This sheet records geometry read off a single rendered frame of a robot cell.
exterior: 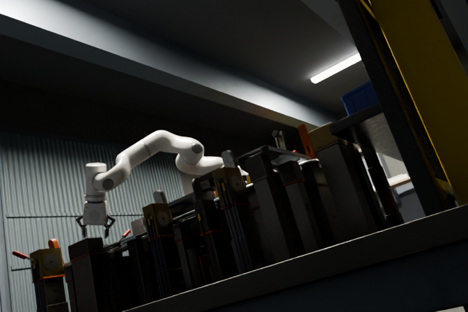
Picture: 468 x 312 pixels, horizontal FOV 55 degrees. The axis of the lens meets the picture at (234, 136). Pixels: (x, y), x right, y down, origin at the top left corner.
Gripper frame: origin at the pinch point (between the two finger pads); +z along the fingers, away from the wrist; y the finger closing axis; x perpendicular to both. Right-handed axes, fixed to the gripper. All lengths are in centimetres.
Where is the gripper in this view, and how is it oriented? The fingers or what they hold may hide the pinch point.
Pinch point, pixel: (95, 235)
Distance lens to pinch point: 209.3
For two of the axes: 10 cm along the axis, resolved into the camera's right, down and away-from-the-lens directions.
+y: 10.0, 0.3, 0.4
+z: -0.3, 10.0, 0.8
